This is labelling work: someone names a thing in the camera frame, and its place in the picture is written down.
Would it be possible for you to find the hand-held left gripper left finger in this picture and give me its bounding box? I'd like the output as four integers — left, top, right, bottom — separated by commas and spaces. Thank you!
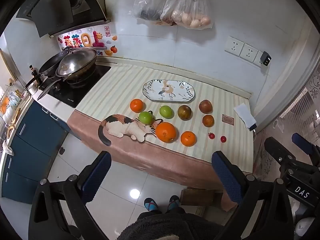
28, 151, 112, 240

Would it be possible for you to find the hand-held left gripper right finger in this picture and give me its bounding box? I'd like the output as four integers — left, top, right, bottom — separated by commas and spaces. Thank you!
211, 151, 294, 240

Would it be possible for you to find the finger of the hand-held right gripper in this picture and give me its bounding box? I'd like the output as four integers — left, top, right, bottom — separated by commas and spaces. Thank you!
264, 137, 299, 171
291, 133, 320, 166

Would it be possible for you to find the small orange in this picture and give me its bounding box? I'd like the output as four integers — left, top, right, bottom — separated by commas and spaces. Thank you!
130, 99, 143, 113
180, 131, 197, 147

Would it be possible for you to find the small reddish-orange round fruit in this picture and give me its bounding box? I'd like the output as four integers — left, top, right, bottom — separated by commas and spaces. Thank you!
202, 114, 215, 127

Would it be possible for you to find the red-brown apple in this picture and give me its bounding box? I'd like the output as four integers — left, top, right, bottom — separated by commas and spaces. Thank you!
199, 100, 213, 114

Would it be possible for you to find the large orange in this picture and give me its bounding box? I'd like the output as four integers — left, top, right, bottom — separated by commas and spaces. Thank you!
155, 122, 177, 143

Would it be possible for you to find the green apple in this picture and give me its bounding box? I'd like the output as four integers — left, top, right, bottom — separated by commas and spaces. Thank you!
159, 105, 174, 119
138, 111, 153, 125

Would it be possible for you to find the dark brown-green round fruit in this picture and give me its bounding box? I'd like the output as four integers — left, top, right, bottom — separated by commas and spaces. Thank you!
178, 105, 192, 121

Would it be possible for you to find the oval patterned ceramic plate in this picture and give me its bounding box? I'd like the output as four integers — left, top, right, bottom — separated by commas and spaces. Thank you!
142, 79, 195, 102

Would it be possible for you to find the white power bank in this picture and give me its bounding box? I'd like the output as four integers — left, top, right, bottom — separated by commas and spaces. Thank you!
233, 103, 258, 131

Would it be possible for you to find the blue slipper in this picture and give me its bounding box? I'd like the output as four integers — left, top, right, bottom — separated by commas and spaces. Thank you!
167, 195, 181, 212
144, 197, 159, 212

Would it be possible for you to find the blue kitchen cabinet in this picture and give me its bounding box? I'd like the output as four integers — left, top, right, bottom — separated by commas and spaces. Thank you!
0, 101, 82, 204

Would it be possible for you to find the black fleece robe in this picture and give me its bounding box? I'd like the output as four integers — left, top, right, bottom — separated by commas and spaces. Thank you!
117, 206, 220, 240

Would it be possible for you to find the black gas stove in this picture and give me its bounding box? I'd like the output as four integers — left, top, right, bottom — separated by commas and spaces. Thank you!
46, 64, 112, 108

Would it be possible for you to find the black plug-in charger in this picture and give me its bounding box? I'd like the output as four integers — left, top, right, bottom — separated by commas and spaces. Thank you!
260, 51, 272, 67

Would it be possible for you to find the striped cat print tablecloth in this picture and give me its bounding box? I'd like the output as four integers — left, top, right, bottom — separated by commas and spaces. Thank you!
67, 62, 254, 212

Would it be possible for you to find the white rag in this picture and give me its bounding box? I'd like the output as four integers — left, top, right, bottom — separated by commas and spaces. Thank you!
2, 140, 14, 155

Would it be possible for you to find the steel wok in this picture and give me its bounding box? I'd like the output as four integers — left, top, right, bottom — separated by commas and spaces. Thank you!
37, 49, 97, 100

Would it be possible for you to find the black frying pan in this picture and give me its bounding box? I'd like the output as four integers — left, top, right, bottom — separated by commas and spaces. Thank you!
24, 51, 70, 88

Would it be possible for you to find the dark sauce bottle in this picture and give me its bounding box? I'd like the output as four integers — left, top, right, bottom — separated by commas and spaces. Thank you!
29, 65, 42, 85

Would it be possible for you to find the plastic bag of eggs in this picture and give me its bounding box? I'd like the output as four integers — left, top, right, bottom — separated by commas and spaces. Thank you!
160, 0, 213, 30

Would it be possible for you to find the black range hood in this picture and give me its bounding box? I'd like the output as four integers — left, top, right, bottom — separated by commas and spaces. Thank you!
16, 0, 112, 38

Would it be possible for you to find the plastic bag with dark contents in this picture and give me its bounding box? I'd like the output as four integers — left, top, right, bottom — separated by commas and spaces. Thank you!
128, 0, 180, 25

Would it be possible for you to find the white wall outlet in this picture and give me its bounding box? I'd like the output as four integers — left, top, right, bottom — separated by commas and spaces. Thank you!
239, 43, 259, 63
253, 51, 269, 68
224, 36, 245, 57

